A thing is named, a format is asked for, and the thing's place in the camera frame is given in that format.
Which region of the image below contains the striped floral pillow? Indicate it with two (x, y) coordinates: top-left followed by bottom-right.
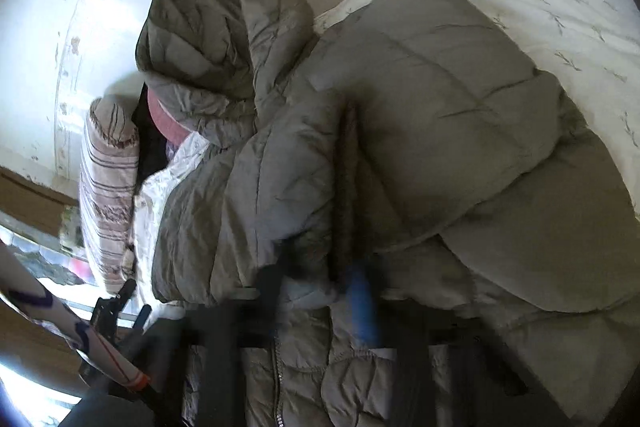
(79, 96), (142, 305)

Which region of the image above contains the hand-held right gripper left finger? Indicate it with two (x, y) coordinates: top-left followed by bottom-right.
(145, 239), (290, 427)

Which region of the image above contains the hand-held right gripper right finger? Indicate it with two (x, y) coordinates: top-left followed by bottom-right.
(347, 261), (530, 427)

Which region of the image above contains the white wrapped cable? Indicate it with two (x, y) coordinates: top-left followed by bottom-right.
(0, 241), (152, 394)

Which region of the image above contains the grey-green hooded puffer jacket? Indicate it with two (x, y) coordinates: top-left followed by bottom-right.
(135, 0), (640, 427)

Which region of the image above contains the brown wooden furniture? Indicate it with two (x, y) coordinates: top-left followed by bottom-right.
(0, 166), (83, 249)

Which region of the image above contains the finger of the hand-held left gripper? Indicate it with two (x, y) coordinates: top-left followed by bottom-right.
(116, 303), (153, 359)
(91, 278), (138, 339)

